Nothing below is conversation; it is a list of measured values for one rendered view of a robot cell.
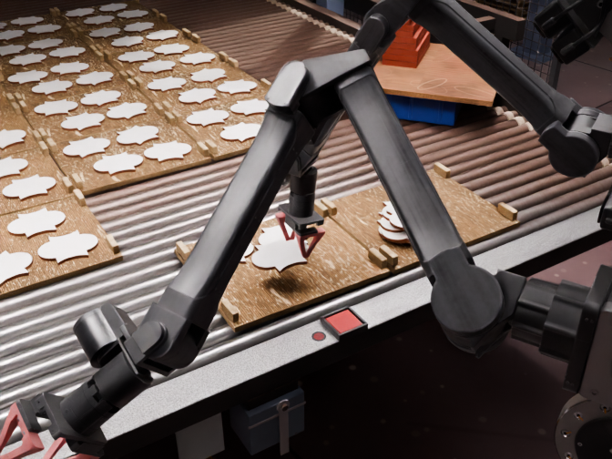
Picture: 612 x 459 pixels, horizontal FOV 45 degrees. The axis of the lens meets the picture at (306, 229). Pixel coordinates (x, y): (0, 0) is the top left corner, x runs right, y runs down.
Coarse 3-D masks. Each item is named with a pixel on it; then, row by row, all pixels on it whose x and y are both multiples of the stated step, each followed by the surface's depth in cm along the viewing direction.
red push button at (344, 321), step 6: (342, 312) 162; (348, 312) 162; (330, 318) 161; (336, 318) 161; (342, 318) 161; (348, 318) 161; (354, 318) 161; (336, 324) 159; (342, 324) 159; (348, 324) 159; (354, 324) 159; (360, 324) 159; (342, 330) 157; (348, 330) 158
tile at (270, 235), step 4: (268, 228) 189; (272, 228) 189; (276, 228) 188; (288, 228) 188; (264, 232) 187; (268, 232) 187; (272, 232) 187; (276, 232) 187; (280, 232) 187; (288, 232) 187; (260, 236) 185; (264, 236) 185; (268, 236) 185; (272, 236) 185; (276, 236) 185; (280, 236) 185; (260, 240) 184; (264, 240) 184; (268, 240) 184; (272, 240) 184; (304, 240) 184; (260, 244) 183; (264, 244) 182
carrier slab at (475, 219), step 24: (360, 192) 206; (384, 192) 205; (456, 192) 205; (336, 216) 195; (360, 216) 195; (456, 216) 195; (480, 216) 195; (504, 216) 195; (360, 240) 185; (384, 240) 185; (480, 240) 187; (408, 264) 176
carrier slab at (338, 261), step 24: (336, 240) 185; (240, 264) 177; (312, 264) 177; (336, 264) 177; (360, 264) 176; (240, 288) 169; (264, 288) 169; (288, 288) 169; (312, 288) 169; (336, 288) 169; (240, 312) 161; (264, 312) 161; (288, 312) 164
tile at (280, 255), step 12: (276, 240) 170; (288, 240) 170; (264, 252) 166; (276, 252) 166; (288, 252) 166; (300, 252) 166; (252, 264) 164; (264, 264) 162; (276, 264) 162; (288, 264) 162; (300, 264) 163
